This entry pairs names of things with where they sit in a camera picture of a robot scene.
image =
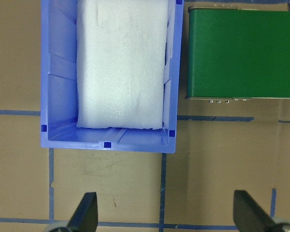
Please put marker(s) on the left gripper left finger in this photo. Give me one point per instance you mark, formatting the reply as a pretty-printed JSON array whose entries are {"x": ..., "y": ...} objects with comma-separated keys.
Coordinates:
[{"x": 85, "y": 217}]

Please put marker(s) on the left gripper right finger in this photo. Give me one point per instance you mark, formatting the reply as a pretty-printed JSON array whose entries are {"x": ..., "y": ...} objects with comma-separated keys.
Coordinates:
[{"x": 248, "y": 216}]

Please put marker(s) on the blue source bin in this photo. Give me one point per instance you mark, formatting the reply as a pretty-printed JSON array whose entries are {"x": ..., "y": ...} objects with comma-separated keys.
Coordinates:
[{"x": 59, "y": 100}]

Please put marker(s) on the green conveyor belt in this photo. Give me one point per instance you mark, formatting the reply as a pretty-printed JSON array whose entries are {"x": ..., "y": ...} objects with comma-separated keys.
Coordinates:
[{"x": 238, "y": 54}]

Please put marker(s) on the white foam pad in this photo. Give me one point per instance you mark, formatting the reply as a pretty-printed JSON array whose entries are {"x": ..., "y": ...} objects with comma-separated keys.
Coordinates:
[{"x": 120, "y": 63}]

